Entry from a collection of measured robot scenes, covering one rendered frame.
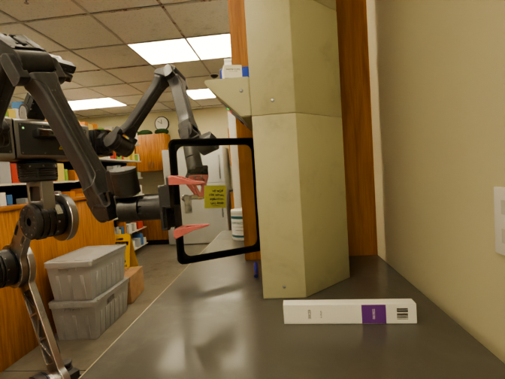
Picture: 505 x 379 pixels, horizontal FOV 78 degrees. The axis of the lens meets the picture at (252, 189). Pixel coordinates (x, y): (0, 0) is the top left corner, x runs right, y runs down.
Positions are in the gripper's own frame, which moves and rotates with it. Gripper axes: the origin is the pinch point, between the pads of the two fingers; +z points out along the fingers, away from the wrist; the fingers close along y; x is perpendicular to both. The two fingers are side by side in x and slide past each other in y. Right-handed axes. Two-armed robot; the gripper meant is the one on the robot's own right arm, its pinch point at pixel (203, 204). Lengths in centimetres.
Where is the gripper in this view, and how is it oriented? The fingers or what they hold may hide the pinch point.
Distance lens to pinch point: 72.9
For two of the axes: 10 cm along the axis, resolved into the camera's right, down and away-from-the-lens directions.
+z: 9.9, -0.8, -0.9
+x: 0.9, -0.5, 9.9
